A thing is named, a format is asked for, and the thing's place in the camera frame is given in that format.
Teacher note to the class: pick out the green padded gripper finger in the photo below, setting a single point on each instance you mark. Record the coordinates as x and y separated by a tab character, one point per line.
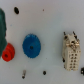
3	28

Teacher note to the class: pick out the red gear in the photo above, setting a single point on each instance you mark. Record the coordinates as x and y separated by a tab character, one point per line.
9	53

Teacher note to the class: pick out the blue gear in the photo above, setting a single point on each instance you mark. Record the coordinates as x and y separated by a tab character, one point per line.
31	46

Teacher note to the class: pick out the beige electrical connector block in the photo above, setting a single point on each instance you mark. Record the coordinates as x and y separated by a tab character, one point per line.
71	52

